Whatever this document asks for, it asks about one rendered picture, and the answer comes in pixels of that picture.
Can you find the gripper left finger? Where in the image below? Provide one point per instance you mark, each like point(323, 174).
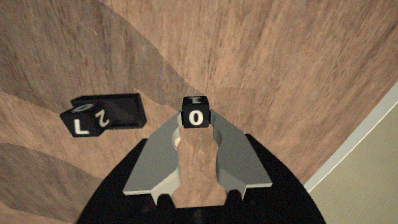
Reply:
point(151, 168)

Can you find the black rectangular tray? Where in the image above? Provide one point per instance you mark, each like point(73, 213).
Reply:
point(126, 110)

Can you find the black cube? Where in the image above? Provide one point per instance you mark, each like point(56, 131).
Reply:
point(195, 112)
point(87, 119)

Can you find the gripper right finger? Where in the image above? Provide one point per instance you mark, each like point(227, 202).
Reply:
point(244, 164)

